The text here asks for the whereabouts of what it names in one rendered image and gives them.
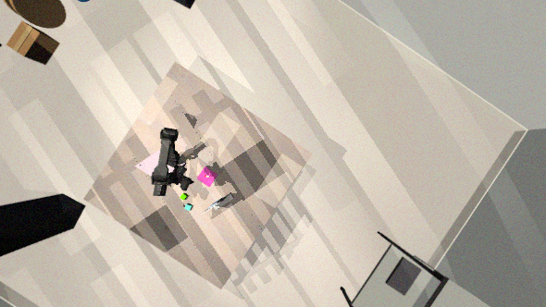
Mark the magenta square zone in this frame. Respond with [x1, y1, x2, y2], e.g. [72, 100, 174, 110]
[197, 166, 217, 187]

